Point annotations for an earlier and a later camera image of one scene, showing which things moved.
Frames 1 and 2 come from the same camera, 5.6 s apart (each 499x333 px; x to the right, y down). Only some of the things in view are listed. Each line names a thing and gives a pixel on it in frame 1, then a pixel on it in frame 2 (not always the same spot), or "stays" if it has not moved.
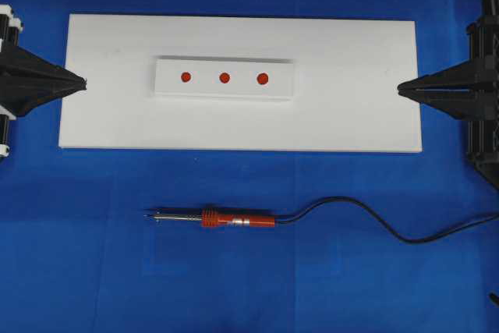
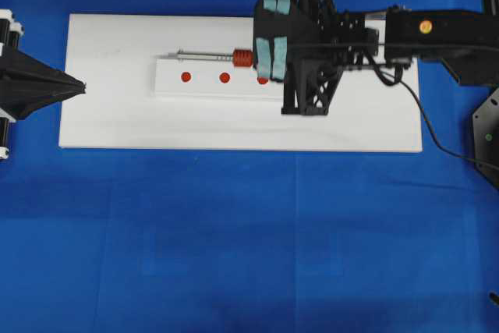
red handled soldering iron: (211, 217) → (242, 58)
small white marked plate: (224, 78) stays
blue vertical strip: (78, 256) stays
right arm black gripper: (469, 91) → (309, 73)
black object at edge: (494, 298) stays
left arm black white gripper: (17, 63) stays
